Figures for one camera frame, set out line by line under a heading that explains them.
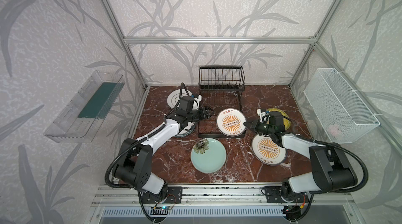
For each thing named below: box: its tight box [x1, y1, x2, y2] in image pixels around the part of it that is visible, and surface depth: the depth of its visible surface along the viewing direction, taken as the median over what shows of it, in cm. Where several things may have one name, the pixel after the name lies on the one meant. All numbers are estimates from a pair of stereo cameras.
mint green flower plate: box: [190, 137, 227, 174], surface depth 88 cm
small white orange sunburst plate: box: [215, 107, 247, 137], surface depth 91 cm
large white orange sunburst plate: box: [251, 134, 287, 166], surface depth 88 cm
